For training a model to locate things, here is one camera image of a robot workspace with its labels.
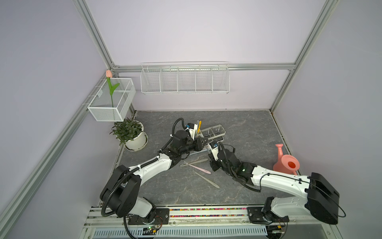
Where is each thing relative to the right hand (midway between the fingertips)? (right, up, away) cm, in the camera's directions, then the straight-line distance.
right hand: (209, 153), depth 81 cm
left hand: (-1, +7, 0) cm, 7 cm away
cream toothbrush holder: (+3, +11, +17) cm, 21 cm away
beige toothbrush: (-16, -9, +9) cm, 20 cm away
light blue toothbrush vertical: (-6, +15, +12) cm, 20 cm away
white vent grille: (-16, -36, -10) cm, 40 cm away
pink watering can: (+42, -5, 0) cm, 42 cm away
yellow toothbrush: (-5, +15, +12) cm, 20 cm away
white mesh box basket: (-56, +25, -6) cm, 62 cm away
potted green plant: (-46, +11, +6) cm, 48 cm away
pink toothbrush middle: (-3, -12, +8) cm, 15 cm away
